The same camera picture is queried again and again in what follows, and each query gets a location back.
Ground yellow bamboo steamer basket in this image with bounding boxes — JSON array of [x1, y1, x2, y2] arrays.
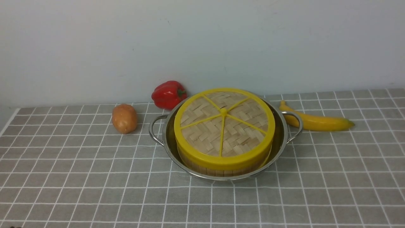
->
[[177, 145, 272, 177]]

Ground grey checked tablecloth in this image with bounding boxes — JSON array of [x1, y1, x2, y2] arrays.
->
[[0, 88, 405, 228]]

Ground yellow banana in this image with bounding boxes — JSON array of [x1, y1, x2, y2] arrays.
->
[[279, 100, 355, 132]]

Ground yellow woven steamer lid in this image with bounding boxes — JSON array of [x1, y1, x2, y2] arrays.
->
[[174, 88, 275, 163]]

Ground red bell pepper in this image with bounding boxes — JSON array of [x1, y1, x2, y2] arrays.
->
[[151, 80, 188, 110]]

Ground brown potato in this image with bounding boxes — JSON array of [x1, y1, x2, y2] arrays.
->
[[112, 104, 138, 134]]

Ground stainless steel pot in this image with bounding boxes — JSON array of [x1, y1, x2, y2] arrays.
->
[[148, 100, 303, 183]]

